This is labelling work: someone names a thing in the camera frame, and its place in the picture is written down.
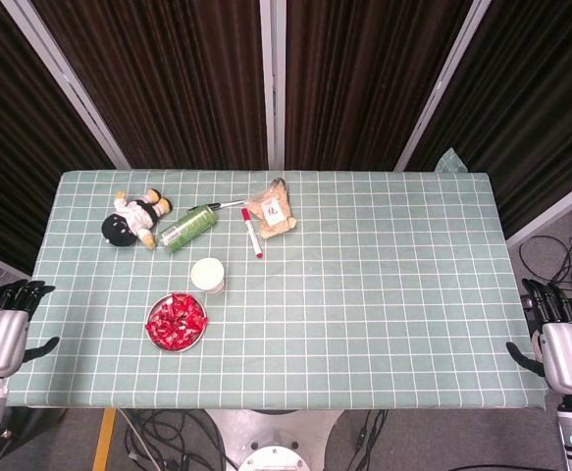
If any silver metal plate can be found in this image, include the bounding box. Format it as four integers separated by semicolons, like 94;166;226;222
144;291;209;353

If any white paper cup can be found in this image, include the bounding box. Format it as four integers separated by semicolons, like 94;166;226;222
189;257;227;295

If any yellow floor tape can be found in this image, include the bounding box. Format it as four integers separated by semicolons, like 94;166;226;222
91;408;119;471

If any black white plush doll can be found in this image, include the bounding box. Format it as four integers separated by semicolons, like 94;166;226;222
100;188;174;251

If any dark brown pleated partition panel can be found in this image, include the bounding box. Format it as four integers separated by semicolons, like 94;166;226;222
285;0;476;172
29;0;270;171
0;0;120;276
405;0;572;236

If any green white checked tablecloth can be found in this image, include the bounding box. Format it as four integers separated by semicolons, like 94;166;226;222
3;146;547;411

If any green bottle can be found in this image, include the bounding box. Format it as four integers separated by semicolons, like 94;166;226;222
155;204;218;255

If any black silver pen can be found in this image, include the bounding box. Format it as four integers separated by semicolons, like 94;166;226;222
186;198;250;213

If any red white marker pen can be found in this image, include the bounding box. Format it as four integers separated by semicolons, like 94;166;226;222
240;207;265;260

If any clear bag of beige snacks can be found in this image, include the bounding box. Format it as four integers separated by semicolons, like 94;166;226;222
245;177;299;240

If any black cable tangle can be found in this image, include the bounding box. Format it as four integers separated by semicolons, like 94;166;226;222
121;409;233;471

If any black cable with inline switch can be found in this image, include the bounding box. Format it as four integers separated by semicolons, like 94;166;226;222
346;409;390;471

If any white partition frame post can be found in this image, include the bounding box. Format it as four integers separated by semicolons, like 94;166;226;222
259;0;286;171
0;0;132;171
393;0;493;172

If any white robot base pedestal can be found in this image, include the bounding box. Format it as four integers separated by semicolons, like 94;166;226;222
205;408;341;471

